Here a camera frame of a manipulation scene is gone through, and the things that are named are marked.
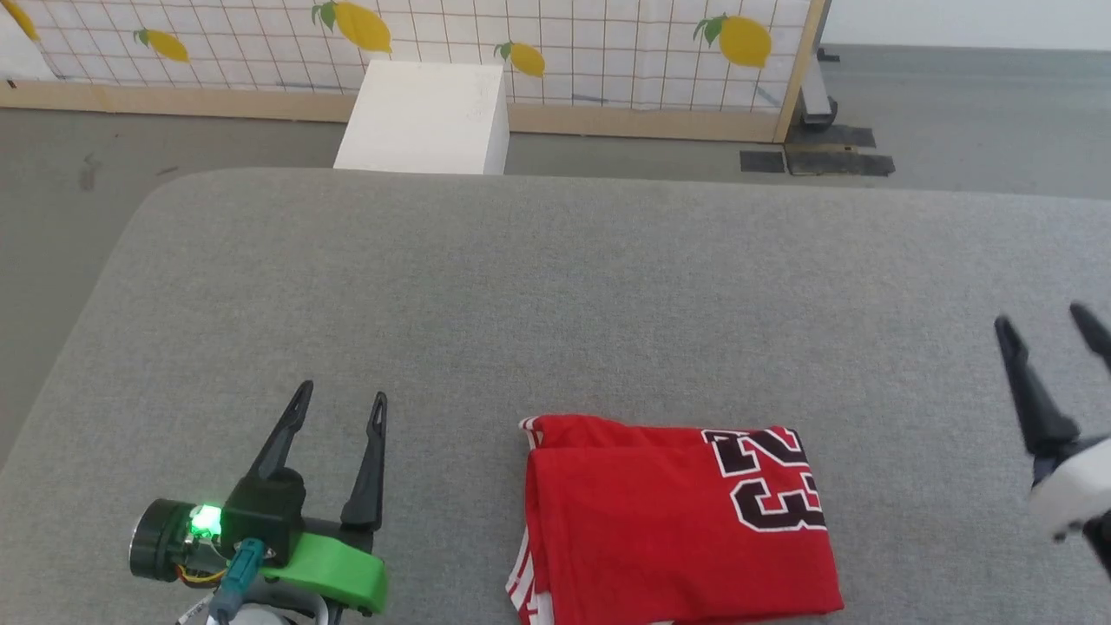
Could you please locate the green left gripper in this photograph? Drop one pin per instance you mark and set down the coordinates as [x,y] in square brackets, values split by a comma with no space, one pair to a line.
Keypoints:
[338,569]

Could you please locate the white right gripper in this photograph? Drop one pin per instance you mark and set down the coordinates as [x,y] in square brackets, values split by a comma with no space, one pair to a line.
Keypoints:
[1081,486]

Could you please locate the red Bulls basketball jersey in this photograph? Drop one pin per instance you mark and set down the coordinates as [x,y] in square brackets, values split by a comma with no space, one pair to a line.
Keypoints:
[660,521]

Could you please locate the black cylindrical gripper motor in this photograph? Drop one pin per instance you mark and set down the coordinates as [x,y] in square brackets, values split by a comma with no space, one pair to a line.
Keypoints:
[161,542]

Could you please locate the white rectangular box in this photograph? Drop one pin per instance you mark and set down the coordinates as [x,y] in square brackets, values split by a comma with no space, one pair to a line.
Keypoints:
[425,113]

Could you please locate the grey stand with caster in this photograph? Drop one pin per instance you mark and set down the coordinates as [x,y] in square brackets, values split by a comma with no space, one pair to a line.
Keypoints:
[818,91]

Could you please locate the lemon print grid panel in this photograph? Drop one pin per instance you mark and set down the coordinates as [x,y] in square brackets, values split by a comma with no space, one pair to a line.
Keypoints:
[608,43]

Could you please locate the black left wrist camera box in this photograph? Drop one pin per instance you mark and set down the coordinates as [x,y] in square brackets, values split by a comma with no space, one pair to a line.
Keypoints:
[265,512]

